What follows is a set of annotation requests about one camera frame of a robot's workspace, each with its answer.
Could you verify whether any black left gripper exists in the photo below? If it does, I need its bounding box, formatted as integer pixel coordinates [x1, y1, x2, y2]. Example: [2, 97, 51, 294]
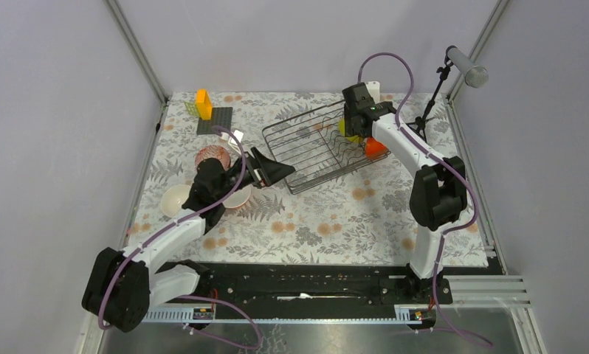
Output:
[214, 147, 295, 201]

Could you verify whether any yellow green bowl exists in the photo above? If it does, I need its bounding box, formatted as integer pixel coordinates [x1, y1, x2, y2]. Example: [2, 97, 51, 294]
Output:
[338, 119, 362, 144]

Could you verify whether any orange bowl front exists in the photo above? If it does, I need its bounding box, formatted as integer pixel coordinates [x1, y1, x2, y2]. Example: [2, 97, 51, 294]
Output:
[223, 186, 252, 209]

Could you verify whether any orange bowl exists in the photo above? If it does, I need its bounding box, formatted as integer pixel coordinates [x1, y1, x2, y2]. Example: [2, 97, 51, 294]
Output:
[365, 137, 388, 160]
[223, 186, 252, 209]

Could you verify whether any pink patterned bowl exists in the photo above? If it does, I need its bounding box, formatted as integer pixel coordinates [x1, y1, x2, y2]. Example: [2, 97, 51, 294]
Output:
[194, 145, 231, 170]

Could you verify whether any beige ceramic bowl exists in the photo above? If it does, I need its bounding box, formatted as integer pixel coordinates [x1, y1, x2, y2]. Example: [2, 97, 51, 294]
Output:
[159, 184, 191, 218]

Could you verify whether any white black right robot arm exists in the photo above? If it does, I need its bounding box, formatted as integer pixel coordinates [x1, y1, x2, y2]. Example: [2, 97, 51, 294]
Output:
[342, 83, 469, 304]

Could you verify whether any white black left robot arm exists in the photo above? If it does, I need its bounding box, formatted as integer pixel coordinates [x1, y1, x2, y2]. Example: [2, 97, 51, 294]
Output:
[81, 147, 296, 333]

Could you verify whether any grey lego baseplate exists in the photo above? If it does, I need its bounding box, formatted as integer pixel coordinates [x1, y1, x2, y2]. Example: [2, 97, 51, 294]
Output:
[196, 107, 233, 136]

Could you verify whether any black microphone tripod stand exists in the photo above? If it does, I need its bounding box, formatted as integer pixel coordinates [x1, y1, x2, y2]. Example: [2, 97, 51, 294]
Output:
[407, 56, 453, 142]

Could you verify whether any orange block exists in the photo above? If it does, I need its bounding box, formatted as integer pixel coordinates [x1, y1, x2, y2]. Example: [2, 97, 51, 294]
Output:
[194, 89, 213, 121]

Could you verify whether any yellow green grid plate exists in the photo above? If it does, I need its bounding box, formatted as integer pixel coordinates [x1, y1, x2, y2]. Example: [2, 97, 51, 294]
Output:
[184, 101, 200, 117]

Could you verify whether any silver microphone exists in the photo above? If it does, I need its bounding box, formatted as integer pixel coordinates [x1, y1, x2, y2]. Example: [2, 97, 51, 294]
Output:
[445, 46, 489, 89]

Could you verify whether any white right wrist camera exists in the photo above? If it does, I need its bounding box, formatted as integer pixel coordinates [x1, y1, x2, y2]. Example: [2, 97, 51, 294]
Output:
[365, 81, 381, 103]

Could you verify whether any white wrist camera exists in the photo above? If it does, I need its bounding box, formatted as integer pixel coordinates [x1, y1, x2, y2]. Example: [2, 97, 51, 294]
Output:
[221, 130, 244, 156]
[365, 81, 381, 103]

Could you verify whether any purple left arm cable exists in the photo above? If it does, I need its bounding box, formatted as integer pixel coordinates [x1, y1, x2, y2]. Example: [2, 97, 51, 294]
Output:
[97, 125, 265, 351]

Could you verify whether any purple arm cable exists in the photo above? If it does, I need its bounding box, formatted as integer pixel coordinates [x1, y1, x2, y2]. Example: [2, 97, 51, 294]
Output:
[356, 52, 494, 348]
[97, 125, 265, 351]

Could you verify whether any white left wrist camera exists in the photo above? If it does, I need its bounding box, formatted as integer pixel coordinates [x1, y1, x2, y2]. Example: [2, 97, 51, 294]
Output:
[221, 130, 244, 156]

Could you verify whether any black wire dish rack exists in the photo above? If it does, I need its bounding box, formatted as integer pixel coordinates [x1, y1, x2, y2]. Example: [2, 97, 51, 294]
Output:
[262, 101, 389, 195]

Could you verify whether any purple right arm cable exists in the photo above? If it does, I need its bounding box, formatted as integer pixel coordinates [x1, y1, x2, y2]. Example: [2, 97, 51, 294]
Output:
[356, 52, 494, 348]

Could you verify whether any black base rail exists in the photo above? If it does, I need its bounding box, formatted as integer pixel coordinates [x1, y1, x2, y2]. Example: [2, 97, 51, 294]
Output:
[193, 263, 453, 320]

